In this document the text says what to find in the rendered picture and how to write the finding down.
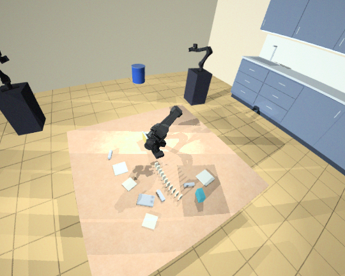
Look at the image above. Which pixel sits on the teal rectangular block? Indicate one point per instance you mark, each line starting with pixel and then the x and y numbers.
pixel 200 195

